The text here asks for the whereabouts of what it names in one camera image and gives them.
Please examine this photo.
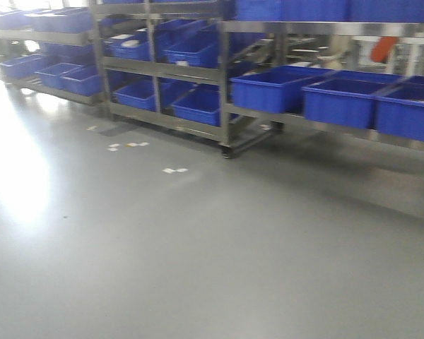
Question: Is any steel rack centre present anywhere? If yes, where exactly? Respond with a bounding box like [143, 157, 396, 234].
[88, 1, 284, 159]

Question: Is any steel rack right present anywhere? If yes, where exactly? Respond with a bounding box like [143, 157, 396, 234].
[220, 20, 424, 152]

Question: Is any steel rack left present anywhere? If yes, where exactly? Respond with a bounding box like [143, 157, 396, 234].
[0, 7, 104, 106]

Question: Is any steel rack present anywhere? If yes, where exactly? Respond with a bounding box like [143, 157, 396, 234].
[88, 1, 284, 159]
[0, 7, 104, 106]
[220, 20, 424, 152]

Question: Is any blue bin rack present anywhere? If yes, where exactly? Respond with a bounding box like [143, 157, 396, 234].
[230, 65, 335, 114]
[302, 71, 403, 129]
[375, 76, 424, 142]

